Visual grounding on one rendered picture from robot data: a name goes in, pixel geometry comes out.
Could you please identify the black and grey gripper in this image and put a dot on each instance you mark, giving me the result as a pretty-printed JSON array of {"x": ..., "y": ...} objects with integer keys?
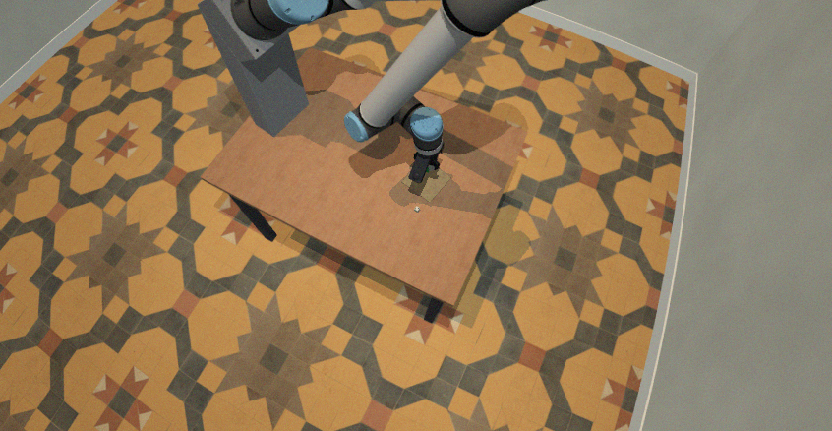
[{"x": 433, "y": 165}]

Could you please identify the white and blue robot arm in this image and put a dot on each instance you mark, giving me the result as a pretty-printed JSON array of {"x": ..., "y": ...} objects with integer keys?
[{"x": 391, "y": 100}]

